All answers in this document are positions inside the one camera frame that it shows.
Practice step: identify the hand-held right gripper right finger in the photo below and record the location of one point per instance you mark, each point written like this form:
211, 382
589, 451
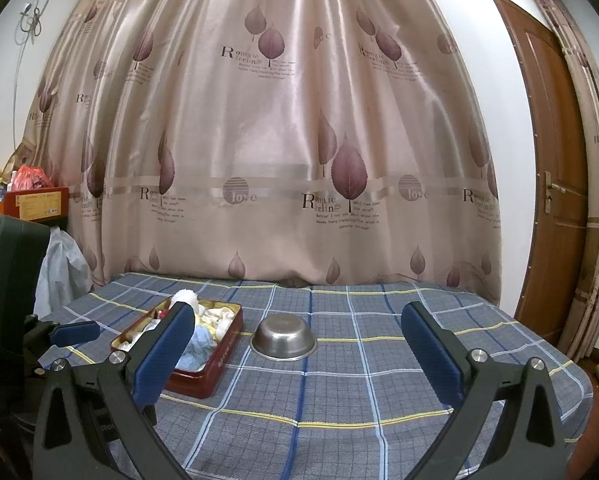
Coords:
429, 355

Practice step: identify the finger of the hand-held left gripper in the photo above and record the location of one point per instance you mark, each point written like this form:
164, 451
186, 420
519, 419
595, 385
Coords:
104, 422
76, 333

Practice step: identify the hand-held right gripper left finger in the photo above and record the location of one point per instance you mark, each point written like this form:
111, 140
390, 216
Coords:
162, 360

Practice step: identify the light blue fluffy sock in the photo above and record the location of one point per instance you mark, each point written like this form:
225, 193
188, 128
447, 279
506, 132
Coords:
199, 347

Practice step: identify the red white star print cloth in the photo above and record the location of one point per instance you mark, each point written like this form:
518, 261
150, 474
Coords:
164, 314

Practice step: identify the red metal tin box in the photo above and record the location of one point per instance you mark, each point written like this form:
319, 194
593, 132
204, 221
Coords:
214, 365

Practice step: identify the cream cloth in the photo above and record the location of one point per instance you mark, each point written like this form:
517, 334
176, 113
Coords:
219, 317

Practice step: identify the white plastic bag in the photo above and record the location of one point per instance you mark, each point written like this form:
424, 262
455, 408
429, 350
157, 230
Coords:
64, 270

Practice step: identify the grey plaid bed sheet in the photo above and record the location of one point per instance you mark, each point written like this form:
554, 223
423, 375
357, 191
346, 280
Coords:
379, 360

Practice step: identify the orange cardboard box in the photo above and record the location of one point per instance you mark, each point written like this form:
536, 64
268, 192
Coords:
36, 205

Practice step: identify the red plastic bag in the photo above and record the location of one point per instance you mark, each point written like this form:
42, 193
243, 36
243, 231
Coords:
34, 179

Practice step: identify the stainless steel bowl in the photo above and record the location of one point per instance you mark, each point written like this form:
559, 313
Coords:
284, 342

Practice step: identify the brown wooden door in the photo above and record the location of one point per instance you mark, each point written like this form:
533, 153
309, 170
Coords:
544, 110

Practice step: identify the beige leaf print curtain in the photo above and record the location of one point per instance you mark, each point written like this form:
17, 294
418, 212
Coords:
279, 110

